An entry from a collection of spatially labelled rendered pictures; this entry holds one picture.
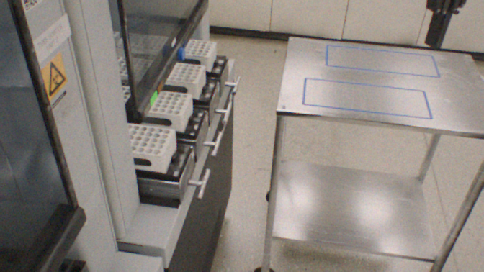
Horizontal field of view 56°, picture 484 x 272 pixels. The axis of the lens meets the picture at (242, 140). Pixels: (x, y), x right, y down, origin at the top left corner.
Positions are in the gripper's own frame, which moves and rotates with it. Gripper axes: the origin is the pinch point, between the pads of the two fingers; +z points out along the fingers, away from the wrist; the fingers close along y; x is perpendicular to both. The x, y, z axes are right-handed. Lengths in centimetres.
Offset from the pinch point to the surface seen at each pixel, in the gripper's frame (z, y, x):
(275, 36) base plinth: 113, 97, 207
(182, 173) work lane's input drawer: 35, -46, 19
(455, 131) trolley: 33.3, 22.8, 2.3
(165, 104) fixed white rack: 29, -43, 38
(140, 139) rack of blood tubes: 30, -52, 28
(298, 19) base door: 95, 106, 194
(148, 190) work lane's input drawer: 38, -54, 20
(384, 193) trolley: 87, 38, 28
